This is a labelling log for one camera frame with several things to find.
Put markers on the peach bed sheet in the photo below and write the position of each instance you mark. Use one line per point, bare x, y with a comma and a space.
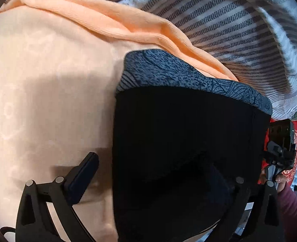
50, 80

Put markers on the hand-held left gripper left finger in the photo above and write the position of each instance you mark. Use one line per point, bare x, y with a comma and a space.
85, 176

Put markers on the black pants with grey waistband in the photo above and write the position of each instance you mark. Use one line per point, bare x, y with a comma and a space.
176, 143

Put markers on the person's right hand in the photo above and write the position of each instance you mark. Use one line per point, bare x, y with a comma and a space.
280, 182

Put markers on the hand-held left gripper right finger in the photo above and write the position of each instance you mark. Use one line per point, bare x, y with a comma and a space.
240, 189

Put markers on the grey white striped blanket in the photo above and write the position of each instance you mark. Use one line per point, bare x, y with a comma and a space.
226, 30

